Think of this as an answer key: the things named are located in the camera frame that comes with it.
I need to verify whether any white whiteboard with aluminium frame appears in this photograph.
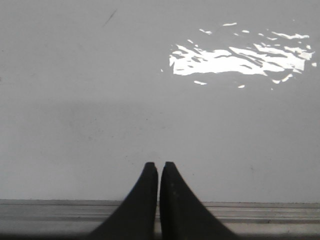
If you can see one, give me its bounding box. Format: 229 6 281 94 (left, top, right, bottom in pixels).
0 0 320 233

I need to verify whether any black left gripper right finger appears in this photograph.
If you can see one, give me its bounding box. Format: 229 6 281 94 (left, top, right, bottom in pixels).
159 162 240 240

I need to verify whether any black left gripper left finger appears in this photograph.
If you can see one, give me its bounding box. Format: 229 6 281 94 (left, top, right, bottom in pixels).
87 162 158 240

